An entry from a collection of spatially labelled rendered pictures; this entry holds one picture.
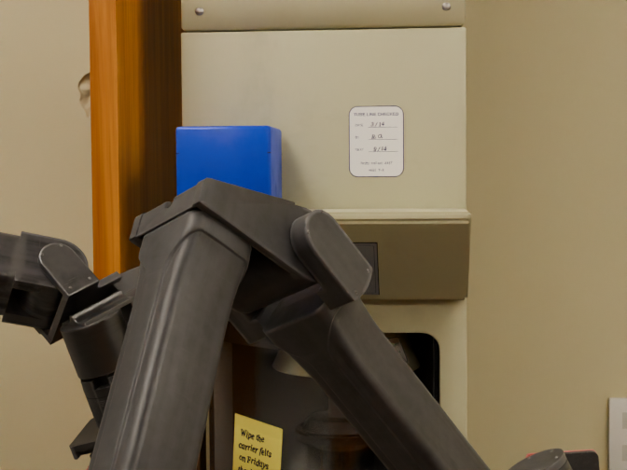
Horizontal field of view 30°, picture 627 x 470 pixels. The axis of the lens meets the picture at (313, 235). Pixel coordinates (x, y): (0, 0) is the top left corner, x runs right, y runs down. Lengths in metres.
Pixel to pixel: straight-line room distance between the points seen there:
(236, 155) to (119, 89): 0.15
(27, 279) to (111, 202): 0.22
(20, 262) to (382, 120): 0.45
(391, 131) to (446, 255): 0.17
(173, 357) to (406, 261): 0.56
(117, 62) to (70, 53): 0.56
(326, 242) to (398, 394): 0.14
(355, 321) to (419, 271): 0.40
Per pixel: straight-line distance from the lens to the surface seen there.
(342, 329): 0.85
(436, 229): 1.21
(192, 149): 1.23
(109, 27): 1.27
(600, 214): 1.76
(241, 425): 1.28
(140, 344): 0.73
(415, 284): 1.27
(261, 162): 1.21
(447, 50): 1.32
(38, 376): 1.86
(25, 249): 1.09
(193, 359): 0.74
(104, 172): 1.26
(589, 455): 1.16
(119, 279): 1.11
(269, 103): 1.32
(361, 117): 1.31
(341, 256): 0.83
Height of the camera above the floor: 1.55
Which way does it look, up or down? 3 degrees down
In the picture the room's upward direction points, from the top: straight up
